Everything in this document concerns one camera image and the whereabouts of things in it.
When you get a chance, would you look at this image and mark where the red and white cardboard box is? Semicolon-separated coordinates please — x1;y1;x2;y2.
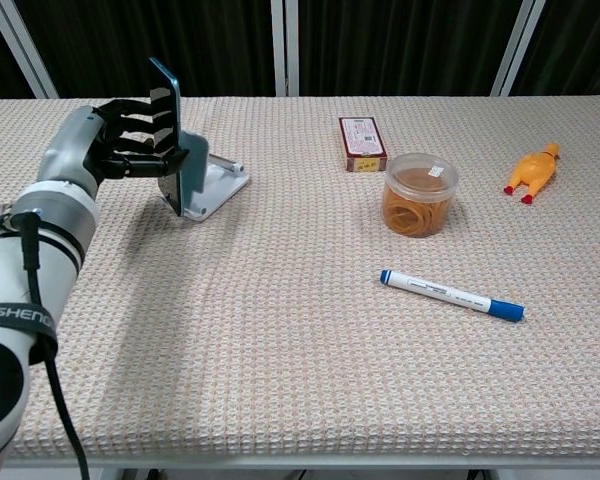
338;116;388;173

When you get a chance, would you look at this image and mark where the white metal frame post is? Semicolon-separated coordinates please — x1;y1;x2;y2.
0;0;60;100
270;0;301;98
489;0;549;98

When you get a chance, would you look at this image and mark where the black curtain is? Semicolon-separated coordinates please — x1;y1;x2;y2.
0;0;600;101

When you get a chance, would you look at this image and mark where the white folding phone stand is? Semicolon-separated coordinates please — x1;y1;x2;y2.
179;130;251;223

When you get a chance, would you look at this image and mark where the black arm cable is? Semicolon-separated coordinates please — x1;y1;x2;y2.
7;209;91;480

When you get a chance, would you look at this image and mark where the clear jar of rubber bands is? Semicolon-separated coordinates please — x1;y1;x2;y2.
381;152;460;239

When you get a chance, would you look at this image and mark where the yellow rubber chicken toy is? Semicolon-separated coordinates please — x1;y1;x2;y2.
503;142;562;205

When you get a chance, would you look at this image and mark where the beige waffle-weave tablecloth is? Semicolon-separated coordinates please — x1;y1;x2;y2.
0;94;600;457

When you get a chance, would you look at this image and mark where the black smartphone with blue edge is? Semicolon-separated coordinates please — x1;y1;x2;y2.
147;56;185;218

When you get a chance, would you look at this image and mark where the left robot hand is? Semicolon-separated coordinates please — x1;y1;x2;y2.
36;98;190;202

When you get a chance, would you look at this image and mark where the blue and white marker pen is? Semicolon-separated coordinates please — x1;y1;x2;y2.
379;269;526;323

